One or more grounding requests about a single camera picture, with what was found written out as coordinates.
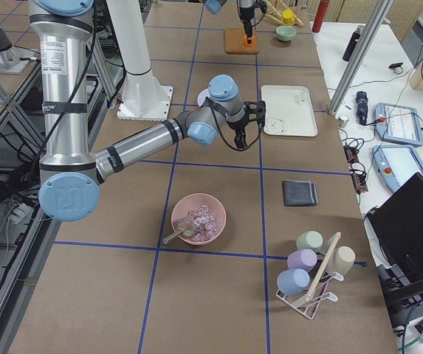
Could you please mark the green bowl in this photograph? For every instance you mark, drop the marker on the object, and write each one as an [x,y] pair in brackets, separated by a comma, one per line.
[285,33]

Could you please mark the folded dark blue umbrella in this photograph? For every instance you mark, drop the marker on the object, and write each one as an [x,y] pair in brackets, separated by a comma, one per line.
[361,100]

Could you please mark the teach pendant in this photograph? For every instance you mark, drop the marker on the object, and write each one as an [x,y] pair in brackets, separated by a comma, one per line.
[398,124]
[396,164]

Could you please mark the purple cup on rack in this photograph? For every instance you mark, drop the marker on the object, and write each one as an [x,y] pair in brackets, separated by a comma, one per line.
[305,259]

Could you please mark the wooden rack handle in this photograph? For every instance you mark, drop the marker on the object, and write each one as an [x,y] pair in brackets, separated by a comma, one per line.
[312,288]

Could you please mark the far teach pendant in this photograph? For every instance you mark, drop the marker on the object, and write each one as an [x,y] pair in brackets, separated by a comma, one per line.
[398,124]

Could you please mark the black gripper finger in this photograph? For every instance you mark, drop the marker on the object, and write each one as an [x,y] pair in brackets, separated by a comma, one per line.
[240,141]
[248,30]

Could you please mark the orange fruit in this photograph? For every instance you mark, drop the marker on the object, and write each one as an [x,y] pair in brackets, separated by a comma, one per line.
[248,41]

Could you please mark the wooden cutting board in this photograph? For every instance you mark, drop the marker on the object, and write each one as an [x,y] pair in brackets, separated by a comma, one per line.
[236,42]

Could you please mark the pink bowl with ice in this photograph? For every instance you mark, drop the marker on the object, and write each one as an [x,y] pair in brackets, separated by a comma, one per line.
[206,214]

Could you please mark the near teach pendant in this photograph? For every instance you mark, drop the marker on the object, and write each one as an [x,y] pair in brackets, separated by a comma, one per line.
[396,164]

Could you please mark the blue cup on rack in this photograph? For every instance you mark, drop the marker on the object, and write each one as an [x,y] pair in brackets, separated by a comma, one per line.
[292,281]

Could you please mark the white cup rack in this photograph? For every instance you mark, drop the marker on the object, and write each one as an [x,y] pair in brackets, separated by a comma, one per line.
[304,294]

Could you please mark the black laptop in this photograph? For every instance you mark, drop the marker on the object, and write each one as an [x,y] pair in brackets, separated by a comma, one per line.
[398,225]

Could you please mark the metal ice scoop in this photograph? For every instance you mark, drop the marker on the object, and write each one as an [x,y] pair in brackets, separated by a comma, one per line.
[184,227]

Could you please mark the beige cup on rack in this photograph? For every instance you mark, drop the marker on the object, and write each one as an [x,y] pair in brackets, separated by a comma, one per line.
[341,261]

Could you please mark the black bottle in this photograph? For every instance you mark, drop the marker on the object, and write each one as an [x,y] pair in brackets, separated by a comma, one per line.
[356,34]

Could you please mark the grey folded cloth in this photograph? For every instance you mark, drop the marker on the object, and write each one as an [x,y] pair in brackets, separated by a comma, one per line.
[299,193]

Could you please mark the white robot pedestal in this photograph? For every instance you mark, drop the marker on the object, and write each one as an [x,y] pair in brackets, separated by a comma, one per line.
[143,97]

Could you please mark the black power strip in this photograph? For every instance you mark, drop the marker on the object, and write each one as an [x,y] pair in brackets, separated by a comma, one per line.
[356,169]

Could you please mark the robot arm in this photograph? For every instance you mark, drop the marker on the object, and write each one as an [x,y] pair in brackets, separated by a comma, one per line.
[70,173]
[214,6]

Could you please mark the cream bear tray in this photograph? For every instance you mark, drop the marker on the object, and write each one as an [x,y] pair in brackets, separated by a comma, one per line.
[289,111]

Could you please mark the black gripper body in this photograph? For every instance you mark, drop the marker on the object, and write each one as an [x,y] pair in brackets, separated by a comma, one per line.
[238,130]
[246,15]

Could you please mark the yellow mug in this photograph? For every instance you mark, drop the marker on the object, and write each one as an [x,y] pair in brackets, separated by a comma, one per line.
[288,17]

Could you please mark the red bottle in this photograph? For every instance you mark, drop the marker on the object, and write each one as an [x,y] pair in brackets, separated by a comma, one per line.
[320,15]

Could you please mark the green cup on rack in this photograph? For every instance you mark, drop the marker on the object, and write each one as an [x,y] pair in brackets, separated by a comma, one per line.
[310,240]

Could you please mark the wooden mug rack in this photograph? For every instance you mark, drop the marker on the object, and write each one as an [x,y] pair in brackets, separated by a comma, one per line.
[274,9]

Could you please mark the aluminium frame post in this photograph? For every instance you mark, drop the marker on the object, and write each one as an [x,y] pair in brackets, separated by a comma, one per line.
[371,29]

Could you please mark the white ribbed plate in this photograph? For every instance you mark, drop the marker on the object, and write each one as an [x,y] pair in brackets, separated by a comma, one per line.
[202,96]

